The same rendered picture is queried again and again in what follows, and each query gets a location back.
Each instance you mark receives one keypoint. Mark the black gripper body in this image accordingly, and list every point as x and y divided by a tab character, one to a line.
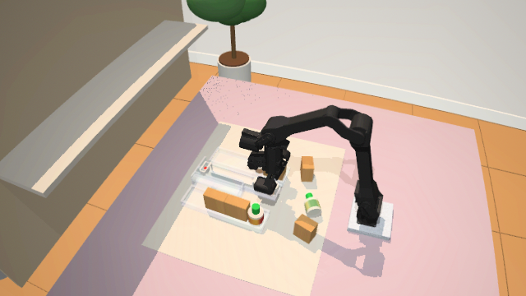
267	185

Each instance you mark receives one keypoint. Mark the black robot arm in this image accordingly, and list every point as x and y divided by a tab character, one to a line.
273	137

